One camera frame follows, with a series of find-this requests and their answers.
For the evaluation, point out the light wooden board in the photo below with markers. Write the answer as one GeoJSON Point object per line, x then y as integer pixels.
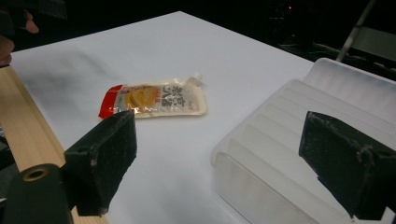
{"type": "Point", "coordinates": [28, 130]}

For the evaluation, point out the cream and red sauce pouch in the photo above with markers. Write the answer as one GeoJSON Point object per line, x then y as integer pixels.
{"type": "Point", "coordinates": [155, 101]}

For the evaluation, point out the translucent white plastic container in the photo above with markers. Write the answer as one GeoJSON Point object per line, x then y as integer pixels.
{"type": "Point", "coordinates": [299, 149]}

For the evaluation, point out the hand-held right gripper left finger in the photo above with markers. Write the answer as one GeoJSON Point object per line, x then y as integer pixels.
{"type": "Point", "coordinates": [102, 161]}

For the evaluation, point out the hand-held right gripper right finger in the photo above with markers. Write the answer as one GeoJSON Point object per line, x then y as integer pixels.
{"type": "Point", "coordinates": [345, 161]}

